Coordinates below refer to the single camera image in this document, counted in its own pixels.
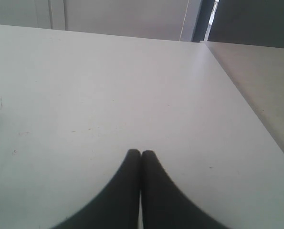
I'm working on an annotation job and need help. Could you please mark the adjacent white table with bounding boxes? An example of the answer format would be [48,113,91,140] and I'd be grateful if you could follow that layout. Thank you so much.
[204,42,284,153]

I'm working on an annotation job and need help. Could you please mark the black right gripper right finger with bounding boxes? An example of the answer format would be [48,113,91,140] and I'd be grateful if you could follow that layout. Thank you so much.
[141,150,224,229]

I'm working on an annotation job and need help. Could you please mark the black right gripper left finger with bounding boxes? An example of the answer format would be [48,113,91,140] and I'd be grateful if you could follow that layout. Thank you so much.
[55,149,141,229]

